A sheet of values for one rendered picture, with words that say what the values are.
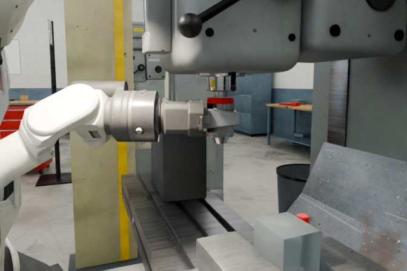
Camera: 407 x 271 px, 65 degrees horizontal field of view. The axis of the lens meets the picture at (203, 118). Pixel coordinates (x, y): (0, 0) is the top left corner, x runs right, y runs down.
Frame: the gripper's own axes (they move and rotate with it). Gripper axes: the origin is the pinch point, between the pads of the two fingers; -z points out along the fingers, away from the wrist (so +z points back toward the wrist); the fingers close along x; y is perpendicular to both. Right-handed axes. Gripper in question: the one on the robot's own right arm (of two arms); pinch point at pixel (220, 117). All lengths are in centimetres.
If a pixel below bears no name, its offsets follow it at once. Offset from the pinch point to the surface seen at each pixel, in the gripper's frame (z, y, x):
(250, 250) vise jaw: -2.4, 14.4, -18.4
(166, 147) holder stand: 11.8, 10.8, 26.4
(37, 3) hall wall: 417, -210, 810
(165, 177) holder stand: 12.1, 18.7, 26.2
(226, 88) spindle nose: -0.7, -5.0, -2.3
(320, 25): -13.8, -14.3, -7.6
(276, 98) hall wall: -197, 28, 726
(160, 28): 9.7, -13.9, -5.3
